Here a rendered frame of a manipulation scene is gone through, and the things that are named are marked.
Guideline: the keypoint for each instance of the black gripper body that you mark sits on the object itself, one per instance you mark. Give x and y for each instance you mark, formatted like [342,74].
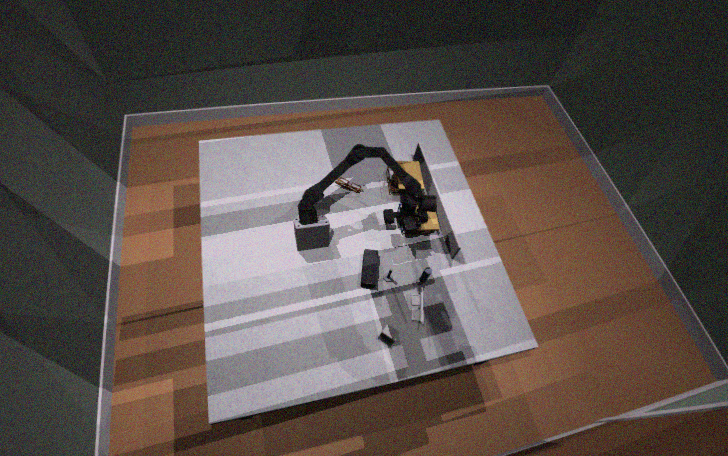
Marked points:
[389,215]

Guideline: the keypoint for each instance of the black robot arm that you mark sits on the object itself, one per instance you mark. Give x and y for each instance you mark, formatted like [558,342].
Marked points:
[308,214]

